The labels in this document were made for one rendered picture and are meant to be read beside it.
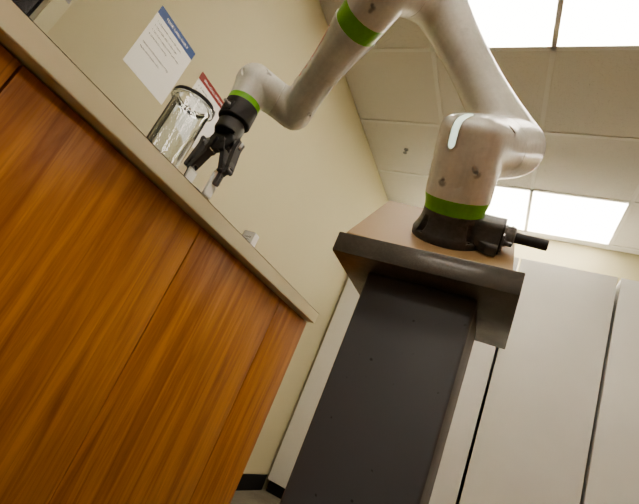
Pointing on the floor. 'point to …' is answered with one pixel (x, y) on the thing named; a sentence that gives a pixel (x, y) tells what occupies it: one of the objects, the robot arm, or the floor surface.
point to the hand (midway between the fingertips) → (198, 185)
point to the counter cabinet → (109, 320)
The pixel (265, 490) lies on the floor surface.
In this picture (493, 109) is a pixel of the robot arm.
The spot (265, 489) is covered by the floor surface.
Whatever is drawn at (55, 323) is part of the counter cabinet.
